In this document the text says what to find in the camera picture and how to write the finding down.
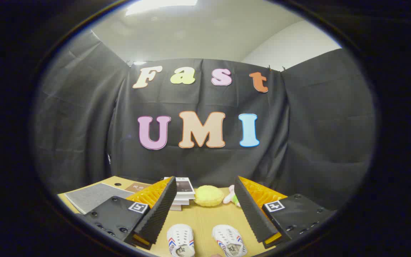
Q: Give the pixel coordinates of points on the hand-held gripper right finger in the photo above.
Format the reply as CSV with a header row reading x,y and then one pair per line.
x,y
252,210

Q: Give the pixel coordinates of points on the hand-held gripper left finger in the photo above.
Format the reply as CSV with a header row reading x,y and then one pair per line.
x,y
161,210

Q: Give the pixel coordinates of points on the white striped shoe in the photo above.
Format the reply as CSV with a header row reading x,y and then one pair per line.
x,y
180,240
229,241

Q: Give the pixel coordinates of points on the grey fabric storage box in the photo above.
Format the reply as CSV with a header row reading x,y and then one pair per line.
x,y
91,198

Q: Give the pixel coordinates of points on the plain white book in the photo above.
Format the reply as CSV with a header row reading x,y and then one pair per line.
x,y
184,197
179,204

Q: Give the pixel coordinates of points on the pink and green plush toy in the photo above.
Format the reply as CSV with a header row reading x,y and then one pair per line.
x,y
231,198

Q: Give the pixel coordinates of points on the white portrait cover book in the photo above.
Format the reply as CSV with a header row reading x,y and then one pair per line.
x,y
185,186

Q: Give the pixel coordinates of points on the brown cover book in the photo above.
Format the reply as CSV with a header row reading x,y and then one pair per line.
x,y
136,187

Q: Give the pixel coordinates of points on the yellow round plush toy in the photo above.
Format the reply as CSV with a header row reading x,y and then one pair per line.
x,y
209,195

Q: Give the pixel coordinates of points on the black backdrop cloth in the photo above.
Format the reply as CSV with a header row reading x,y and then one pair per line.
x,y
209,164

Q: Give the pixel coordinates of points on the ceiling light panel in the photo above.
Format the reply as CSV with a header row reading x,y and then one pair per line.
x,y
161,5

